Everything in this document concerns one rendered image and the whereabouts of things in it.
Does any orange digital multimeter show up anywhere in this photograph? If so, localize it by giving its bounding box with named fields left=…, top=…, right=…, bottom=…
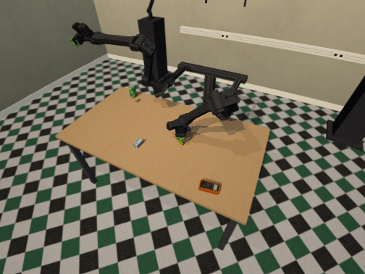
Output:
left=198, top=180, right=220, bottom=195

